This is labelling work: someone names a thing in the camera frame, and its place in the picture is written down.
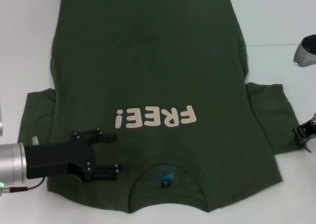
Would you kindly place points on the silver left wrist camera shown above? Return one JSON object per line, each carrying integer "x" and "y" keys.
{"x": 1, "y": 120}

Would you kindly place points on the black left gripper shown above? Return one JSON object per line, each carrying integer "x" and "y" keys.
{"x": 54, "y": 157}

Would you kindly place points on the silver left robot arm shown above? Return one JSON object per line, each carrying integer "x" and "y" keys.
{"x": 12, "y": 163}

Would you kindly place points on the dark green FREE t-shirt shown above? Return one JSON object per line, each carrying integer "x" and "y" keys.
{"x": 148, "y": 73}

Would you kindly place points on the left gripper silver plug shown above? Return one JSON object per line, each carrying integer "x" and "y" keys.
{"x": 35, "y": 140}

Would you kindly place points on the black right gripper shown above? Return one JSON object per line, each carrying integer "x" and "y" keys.
{"x": 311, "y": 123}

